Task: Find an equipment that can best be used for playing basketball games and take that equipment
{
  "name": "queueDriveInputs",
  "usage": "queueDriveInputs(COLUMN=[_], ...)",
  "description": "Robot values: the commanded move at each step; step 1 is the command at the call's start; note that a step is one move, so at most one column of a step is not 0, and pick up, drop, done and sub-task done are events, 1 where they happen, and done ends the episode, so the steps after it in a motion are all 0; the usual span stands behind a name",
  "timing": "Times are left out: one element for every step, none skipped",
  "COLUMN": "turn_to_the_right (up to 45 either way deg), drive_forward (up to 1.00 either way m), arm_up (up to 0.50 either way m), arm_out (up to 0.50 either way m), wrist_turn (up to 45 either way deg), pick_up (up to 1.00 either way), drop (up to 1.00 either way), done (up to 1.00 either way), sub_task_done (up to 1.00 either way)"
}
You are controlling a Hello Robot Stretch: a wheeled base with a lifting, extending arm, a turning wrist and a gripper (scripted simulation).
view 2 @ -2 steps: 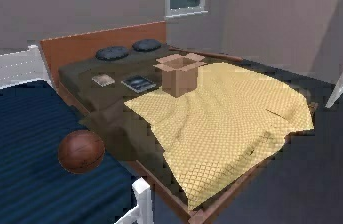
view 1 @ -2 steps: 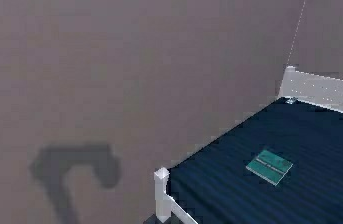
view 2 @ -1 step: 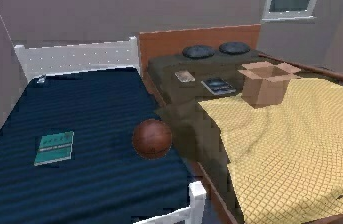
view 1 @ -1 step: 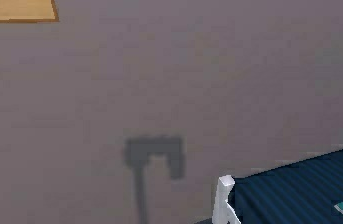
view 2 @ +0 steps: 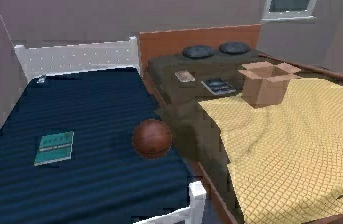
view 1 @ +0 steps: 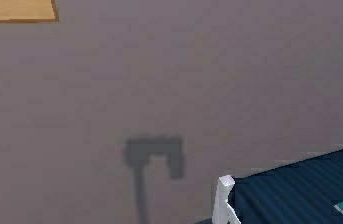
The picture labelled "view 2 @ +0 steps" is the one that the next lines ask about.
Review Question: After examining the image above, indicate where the white framed window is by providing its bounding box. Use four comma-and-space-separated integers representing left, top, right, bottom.
262, 0, 318, 22

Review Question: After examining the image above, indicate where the dark round pillow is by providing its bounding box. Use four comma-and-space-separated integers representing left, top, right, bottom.
181, 44, 217, 60
218, 41, 252, 56

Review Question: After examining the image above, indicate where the brown basketball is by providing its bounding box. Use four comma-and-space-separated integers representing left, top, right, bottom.
131, 118, 174, 160

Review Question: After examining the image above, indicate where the brown wooden bed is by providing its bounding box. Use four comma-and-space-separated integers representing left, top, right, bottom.
138, 23, 343, 224

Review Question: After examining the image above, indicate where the brown cardboard box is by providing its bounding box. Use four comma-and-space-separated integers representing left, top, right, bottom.
237, 60, 302, 109

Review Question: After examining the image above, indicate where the teal book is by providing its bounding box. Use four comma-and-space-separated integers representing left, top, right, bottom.
33, 130, 75, 167

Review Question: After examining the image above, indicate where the white bed with blue mattress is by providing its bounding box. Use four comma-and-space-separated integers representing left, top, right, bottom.
0, 36, 208, 224

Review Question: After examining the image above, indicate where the yellow checked blanket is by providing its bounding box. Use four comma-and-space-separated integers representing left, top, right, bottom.
197, 77, 343, 224

